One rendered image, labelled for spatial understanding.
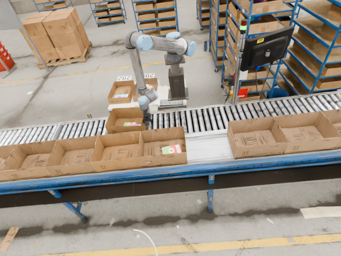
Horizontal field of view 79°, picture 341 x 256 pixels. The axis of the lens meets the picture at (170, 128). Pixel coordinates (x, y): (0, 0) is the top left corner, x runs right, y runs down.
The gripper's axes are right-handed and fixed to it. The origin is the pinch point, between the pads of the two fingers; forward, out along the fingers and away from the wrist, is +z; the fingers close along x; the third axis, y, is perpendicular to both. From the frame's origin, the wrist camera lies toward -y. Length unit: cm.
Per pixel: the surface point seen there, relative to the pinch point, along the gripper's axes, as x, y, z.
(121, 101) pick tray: 39, 53, 1
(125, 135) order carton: 16.9, -29.1, -20.4
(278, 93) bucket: -192, 104, 59
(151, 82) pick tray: 0, 89, 1
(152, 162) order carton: -8, -58, -15
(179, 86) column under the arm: -37, 51, -13
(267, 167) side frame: -102, -63, 1
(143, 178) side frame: 3, -62, 1
